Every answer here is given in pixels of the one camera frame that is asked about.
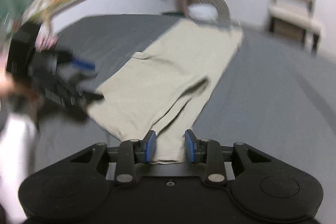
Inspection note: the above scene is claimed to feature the white plastic bucket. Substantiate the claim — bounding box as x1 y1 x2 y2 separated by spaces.
188 3 219 21

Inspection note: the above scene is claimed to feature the round grey studded mat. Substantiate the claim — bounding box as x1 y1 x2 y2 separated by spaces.
187 0 231 23

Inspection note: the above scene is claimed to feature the dark green plastic stool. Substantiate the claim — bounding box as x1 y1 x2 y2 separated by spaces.
162 11 185 17

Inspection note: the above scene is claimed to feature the person's left hand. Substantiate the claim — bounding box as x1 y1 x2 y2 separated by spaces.
1 71 44 122

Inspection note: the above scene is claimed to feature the beige tote bag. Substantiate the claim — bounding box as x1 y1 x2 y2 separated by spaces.
21 0 57 32

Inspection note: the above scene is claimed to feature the pink clothes pile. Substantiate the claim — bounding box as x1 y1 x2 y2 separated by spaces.
35 26 58 52

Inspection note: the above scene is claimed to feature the beige garment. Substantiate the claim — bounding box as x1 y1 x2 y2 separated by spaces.
87 19 244 164

